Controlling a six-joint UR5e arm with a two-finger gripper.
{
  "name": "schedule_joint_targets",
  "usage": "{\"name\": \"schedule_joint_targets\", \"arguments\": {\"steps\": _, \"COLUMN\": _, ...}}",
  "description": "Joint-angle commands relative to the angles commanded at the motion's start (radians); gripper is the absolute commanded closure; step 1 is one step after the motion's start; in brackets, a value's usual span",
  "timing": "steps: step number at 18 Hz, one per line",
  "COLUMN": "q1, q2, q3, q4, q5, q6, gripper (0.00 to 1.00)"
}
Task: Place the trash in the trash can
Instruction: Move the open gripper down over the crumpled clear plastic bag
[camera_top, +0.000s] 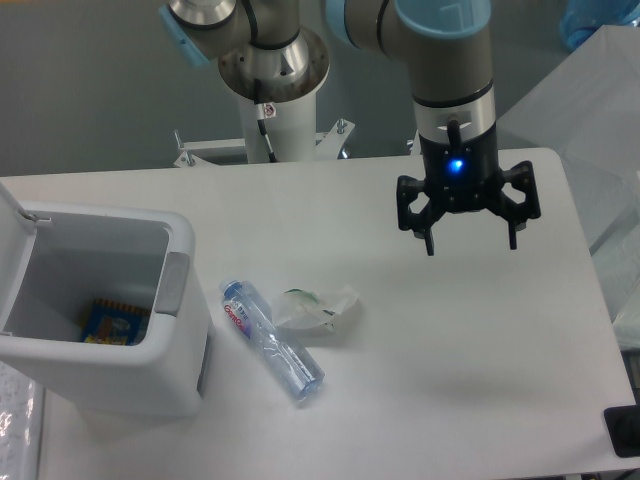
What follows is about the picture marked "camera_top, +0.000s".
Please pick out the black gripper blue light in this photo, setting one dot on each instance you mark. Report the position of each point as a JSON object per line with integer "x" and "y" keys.
{"x": 466, "y": 179}

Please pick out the clear plastic wrapper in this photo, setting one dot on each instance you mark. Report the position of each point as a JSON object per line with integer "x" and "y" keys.
{"x": 304, "y": 311}

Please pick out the clear plastic water bottle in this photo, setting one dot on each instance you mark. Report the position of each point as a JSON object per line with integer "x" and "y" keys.
{"x": 288, "y": 360}

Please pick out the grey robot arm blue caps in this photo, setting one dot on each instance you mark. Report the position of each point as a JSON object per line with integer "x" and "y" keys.
{"x": 269, "y": 59}

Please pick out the white plastic trash can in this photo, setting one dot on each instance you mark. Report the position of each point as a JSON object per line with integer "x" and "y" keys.
{"x": 56, "y": 259}

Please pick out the translucent plastic box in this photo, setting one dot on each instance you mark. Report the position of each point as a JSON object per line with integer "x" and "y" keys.
{"x": 587, "y": 111}

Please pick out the blue water jug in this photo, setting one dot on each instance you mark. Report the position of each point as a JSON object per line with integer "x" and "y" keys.
{"x": 582, "y": 18}

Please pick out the black device at table edge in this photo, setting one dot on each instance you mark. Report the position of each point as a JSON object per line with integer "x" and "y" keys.
{"x": 622, "y": 423}

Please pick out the blue yellow snack bag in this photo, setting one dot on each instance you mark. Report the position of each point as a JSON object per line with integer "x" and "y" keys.
{"x": 114, "y": 323}

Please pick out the clear plastic sheet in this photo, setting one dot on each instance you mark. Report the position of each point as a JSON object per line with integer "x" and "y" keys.
{"x": 22, "y": 402}

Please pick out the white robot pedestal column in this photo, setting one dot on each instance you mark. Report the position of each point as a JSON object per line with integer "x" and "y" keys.
{"x": 288, "y": 129}

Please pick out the white metal base frame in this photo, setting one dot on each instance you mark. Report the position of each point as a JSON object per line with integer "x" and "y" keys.
{"x": 341, "y": 141}

